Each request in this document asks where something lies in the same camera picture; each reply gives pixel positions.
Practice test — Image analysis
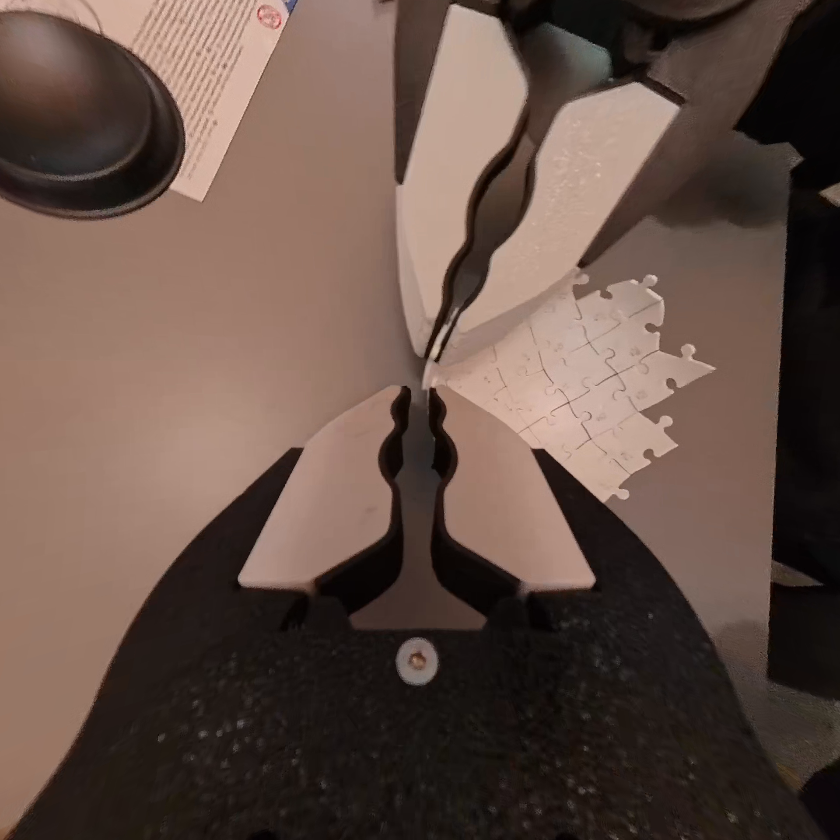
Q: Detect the white printed leaflet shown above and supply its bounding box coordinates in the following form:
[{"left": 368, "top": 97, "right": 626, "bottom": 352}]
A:
[{"left": 128, "top": 0, "right": 299, "bottom": 201}]

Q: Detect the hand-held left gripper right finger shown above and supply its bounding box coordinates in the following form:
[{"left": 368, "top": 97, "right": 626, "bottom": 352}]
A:
[{"left": 428, "top": 386, "right": 598, "bottom": 616}]

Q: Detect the person's dark clothing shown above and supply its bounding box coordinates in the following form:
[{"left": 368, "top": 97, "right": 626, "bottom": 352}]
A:
[{"left": 773, "top": 154, "right": 840, "bottom": 565}]

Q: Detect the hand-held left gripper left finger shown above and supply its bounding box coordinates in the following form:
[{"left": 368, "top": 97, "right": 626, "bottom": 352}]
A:
[{"left": 236, "top": 385, "right": 413, "bottom": 616}]

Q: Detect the partly built white puzzle ball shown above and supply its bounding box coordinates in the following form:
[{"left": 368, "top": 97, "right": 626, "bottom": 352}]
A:
[{"left": 423, "top": 274, "right": 716, "bottom": 503}]

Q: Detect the black round stand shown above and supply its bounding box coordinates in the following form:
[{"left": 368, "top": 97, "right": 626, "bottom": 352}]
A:
[{"left": 0, "top": 10, "right": 186, "bottom": 217}]

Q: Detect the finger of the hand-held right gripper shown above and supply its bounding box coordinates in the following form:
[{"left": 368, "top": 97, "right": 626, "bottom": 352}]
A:
[
  {"left": 430, "top": 80, "right": 682, "bottom": 361},
  {"left": 395, "top": 5, "right": 531, "bottom": 361}
]

